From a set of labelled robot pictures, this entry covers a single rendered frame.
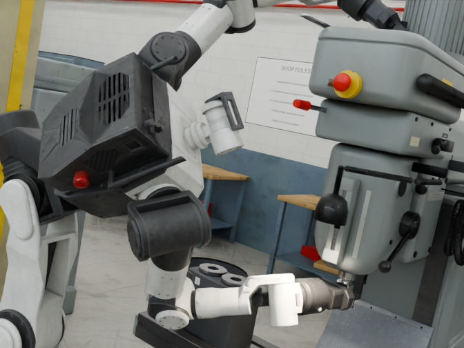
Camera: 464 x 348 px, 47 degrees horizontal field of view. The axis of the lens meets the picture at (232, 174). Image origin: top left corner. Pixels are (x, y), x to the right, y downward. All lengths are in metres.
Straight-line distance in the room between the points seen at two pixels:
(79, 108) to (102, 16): 8.01
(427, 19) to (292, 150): 4.93
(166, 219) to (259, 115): 5.70
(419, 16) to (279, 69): 5.11
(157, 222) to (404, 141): 0.59
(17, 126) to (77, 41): 8.20
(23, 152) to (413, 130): 0.90
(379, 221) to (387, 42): 0.42
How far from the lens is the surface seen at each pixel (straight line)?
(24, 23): 2.61
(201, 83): 7.35
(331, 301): 1.37
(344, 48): 1.24
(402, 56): 1.19
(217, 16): 1.40
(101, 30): 9.11
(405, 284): 1.80
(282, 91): 6.56
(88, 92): 1.15
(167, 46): 1.26
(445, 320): 1.81
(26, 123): 1.39
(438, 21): 1.58
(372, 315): 1.84
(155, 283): 1.19
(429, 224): 1.58
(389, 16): 1.38
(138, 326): 1.81
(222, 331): 1.61
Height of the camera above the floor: 1.66
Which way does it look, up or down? 7 degrees down
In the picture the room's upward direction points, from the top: 11 degrees clockwise
